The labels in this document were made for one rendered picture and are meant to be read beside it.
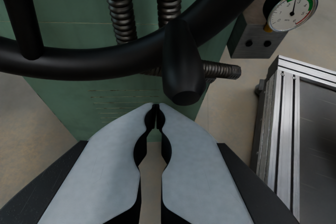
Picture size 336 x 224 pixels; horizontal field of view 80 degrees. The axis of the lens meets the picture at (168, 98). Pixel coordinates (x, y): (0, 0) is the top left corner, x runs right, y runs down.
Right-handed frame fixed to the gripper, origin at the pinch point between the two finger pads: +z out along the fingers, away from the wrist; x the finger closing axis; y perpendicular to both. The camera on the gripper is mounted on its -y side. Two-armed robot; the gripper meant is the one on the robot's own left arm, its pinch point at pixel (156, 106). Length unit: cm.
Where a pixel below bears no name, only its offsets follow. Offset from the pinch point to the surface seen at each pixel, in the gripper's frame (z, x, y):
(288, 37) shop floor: 119, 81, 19
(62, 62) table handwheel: 5.3, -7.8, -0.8
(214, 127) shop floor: 62, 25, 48
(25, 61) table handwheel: 4.8, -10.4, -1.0
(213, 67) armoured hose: 17.7, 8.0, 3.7
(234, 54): 26.5, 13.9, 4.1
